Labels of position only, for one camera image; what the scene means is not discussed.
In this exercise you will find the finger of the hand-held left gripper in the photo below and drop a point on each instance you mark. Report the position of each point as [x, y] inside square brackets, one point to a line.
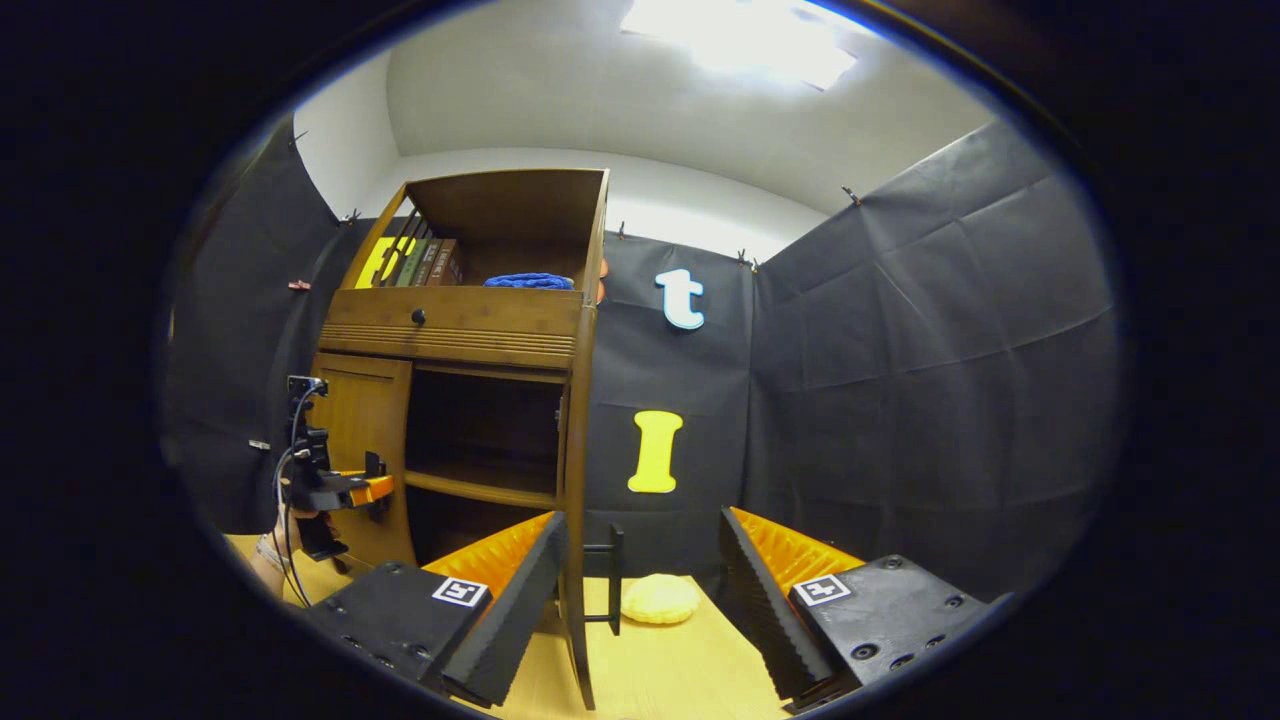
[370, 489]

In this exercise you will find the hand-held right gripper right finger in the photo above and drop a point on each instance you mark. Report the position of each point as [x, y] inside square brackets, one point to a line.
[760, 610]

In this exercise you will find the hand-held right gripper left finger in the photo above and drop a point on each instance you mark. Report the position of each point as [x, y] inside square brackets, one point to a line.
[510, 620]

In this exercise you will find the wooden shoe cabinet door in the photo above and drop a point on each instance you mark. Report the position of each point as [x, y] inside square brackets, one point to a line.
[575, 450]
[360, 430]

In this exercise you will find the wooden double-door shoe cabinet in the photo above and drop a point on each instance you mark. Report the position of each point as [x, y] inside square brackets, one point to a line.
[480, 230]

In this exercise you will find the wooden inner cabinet shelf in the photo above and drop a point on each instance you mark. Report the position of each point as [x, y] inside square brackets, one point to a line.
[480, 485]

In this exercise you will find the pale yellow round bread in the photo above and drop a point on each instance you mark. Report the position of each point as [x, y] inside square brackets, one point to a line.
[660, 598]

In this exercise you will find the wooden drawer with black knob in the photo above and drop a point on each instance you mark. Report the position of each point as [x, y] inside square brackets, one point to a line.
[470, 325]

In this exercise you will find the green book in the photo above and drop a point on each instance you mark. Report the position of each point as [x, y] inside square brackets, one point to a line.
[410, 263]

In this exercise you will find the grey book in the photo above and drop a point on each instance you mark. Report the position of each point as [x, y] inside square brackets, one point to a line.
[428, 263]

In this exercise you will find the brown book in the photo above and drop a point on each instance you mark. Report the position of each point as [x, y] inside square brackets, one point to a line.
[447, 263]

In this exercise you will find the blue folded cloth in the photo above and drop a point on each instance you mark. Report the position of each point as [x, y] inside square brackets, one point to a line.
[530, 281]

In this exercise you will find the black backdrop cloth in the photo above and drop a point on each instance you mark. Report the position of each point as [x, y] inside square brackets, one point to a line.
[900, 350]

